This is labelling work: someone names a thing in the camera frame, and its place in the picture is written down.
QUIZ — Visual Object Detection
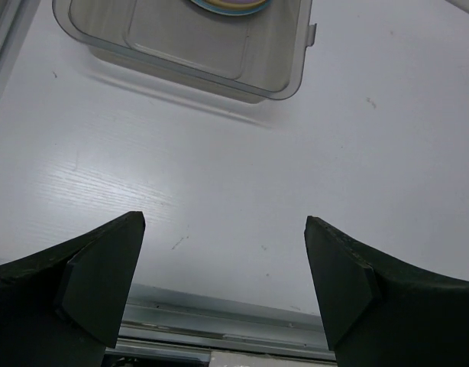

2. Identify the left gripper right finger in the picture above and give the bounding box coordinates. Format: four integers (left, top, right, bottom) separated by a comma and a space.
304, 216, 469, 366

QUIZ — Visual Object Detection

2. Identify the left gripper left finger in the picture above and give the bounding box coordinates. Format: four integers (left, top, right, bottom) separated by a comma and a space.
0, 211, 146, 366

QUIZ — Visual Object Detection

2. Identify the blue plate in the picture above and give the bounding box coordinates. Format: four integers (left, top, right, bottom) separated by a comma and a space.
192, 1, 270, 17

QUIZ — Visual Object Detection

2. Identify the purple plate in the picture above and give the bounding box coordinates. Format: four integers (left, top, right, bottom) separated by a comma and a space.
209, 0, 257, 7

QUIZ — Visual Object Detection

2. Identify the clear plastic bin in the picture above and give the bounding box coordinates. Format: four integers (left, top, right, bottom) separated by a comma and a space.
52, 1, 316, 104

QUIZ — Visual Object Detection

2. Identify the aluminium front rail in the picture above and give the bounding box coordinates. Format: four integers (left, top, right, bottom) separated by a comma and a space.
114, 284, 335, 362

